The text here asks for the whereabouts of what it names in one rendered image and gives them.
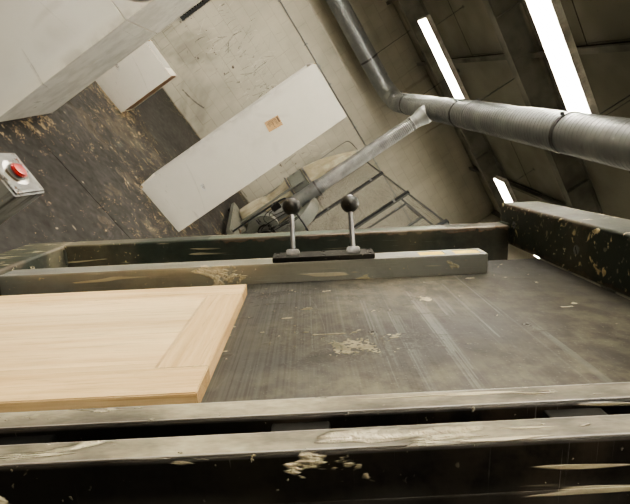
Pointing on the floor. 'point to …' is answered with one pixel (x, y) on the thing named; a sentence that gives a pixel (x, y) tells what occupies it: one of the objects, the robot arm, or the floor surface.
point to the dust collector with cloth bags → (263, 216)
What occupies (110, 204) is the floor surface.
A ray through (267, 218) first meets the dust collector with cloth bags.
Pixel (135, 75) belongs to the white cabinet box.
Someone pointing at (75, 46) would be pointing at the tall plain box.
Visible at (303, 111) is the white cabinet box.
